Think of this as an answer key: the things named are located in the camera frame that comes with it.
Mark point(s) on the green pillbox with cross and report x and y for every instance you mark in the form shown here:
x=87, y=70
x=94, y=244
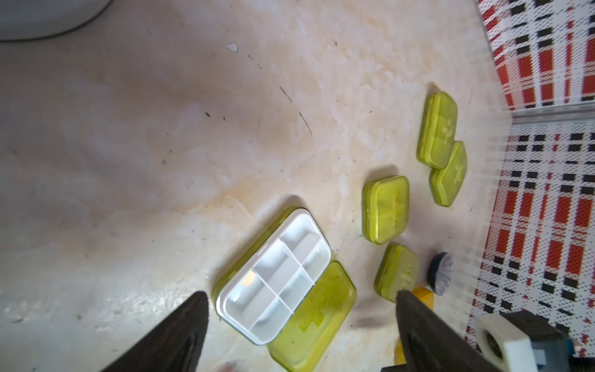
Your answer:
x=386, y=203

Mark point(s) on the green pillbox white tray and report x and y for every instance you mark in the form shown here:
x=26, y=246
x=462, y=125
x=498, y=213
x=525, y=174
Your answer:
x=445, y=184

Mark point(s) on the white square pillbox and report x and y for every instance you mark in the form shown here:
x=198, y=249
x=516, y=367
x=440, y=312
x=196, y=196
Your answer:
x=398, y=272

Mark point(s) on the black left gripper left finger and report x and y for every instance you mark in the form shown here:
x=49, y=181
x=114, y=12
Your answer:
x=175, y=344

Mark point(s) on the round blue pillbox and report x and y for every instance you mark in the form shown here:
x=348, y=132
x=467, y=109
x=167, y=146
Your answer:
x=439, y=274

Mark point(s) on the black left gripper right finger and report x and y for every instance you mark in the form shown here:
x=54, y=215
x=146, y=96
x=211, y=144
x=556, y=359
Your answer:
x=433, y=345

